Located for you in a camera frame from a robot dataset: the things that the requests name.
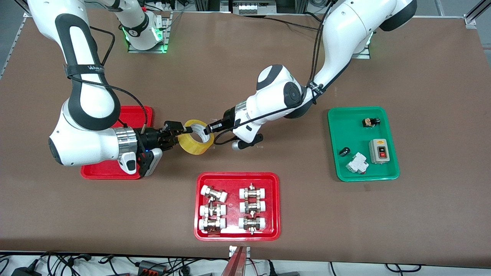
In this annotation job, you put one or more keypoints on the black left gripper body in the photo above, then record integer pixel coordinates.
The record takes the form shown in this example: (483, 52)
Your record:
(228, 118)

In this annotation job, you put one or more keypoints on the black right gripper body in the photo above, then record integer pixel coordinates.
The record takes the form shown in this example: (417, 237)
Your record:
(150, 139)

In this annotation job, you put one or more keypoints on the yellow tape roll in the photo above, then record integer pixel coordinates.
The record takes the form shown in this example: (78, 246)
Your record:
(195, 147)

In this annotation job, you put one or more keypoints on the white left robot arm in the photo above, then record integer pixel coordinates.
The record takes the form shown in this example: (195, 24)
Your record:
(345, 30)

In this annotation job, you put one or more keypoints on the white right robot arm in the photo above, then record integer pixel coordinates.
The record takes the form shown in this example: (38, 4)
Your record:
(88, 103)

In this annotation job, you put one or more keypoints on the empty red plastic tray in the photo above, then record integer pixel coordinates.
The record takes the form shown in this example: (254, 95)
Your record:
(132, 113)

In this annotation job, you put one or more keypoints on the red tray holding valves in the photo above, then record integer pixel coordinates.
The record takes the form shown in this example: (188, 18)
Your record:
(234, 207)

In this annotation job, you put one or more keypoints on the green plastic tray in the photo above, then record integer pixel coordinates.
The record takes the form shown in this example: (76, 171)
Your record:
(349, 130)

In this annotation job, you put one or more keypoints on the tilted white-capped metal valve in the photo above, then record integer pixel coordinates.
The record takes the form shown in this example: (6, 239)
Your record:
(214, 193)

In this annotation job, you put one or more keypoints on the device with white connectors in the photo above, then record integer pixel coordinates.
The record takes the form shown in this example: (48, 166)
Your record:
(253, 7)

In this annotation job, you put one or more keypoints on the small black cylinder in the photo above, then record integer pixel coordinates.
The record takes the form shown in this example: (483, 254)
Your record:
(344, 151)

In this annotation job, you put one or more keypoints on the black box orange buttons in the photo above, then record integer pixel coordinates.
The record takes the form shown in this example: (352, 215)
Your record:
(151, 267)

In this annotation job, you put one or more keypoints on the white circuit breaker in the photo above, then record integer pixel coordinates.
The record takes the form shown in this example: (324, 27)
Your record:
(357, 163)

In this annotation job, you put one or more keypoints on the reddish aluminium profile bar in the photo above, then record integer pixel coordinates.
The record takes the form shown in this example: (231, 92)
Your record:
(234, 266)

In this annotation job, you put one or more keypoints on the small black brown component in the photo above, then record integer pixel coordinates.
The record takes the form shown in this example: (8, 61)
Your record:
(371, 122)

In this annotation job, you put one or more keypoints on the black power adapter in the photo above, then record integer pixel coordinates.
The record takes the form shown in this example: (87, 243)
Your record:
(25, 271)

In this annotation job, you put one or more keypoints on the aluminium arm base plate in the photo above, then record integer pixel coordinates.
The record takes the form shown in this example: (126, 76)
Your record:
(364, 56)
(132, 49)

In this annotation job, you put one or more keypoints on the aluminium frame post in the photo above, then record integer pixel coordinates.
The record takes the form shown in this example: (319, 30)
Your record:
(211, 4)

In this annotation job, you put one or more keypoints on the small metal bracket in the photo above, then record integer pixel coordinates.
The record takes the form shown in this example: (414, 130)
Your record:
(232, 251)

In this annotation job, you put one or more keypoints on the grey switch box red button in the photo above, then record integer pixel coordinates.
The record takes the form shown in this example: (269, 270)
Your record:
(379, 151)

